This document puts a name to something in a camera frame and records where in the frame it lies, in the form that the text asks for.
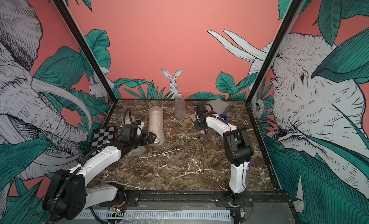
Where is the bubble wrap pile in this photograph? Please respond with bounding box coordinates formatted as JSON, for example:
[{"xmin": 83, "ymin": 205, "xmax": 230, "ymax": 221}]
[{"xmin": 149, "ymin": 106, "xmax": 164, "ymax": 147}]

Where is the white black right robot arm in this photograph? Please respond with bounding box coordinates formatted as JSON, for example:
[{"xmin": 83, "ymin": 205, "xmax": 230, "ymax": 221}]
[{"xmin": 193, "ymin": 104, "xmax": 254, "ymax": 208}]

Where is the black front mounting rail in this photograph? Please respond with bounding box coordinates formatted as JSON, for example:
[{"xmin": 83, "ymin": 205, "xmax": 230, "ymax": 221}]
[{"xmin": 86, "ymin": 190, "xmax": 292, "ymax": 209}]

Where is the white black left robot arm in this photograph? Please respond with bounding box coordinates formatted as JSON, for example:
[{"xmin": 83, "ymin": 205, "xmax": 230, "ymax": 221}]
[{"xmin": 42, "ymin": 109, "xmax": 157, "ymax": 224}]

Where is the black white checkerboard card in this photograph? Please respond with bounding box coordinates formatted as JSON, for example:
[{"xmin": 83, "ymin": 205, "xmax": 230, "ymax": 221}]
[{"xmin": 91, "ymin": 126, "xmax": 115, "ymax": 150}]

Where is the blue tape dispenser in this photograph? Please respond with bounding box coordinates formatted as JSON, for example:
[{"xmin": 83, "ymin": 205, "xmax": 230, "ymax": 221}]
[{"xmin": 219, "ymin": 114, "xmax": 228, "ymax": 125}]

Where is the clear textured glass vase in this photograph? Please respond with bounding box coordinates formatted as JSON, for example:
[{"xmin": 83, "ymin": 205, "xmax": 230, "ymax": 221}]
[{"xmin": 175, "ymin": 94, "xmax": 186, "ymax": 120}]

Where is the white slotted cable duct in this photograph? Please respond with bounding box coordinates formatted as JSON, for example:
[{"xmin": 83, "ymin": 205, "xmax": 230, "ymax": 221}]
[{"xmin": 95, "ymin": 210, "xmax": 232, "ymax": 221}]

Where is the bubble wrap sheet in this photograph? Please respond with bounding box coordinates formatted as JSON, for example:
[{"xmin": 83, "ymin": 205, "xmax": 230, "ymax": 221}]
[
  {"xmin": 194, "ymin": 99, "xmax": 230, "ymax": 115},
  {"xmin": 125, "ymin": 114, "xmax": 146, "ymax": 157}
]

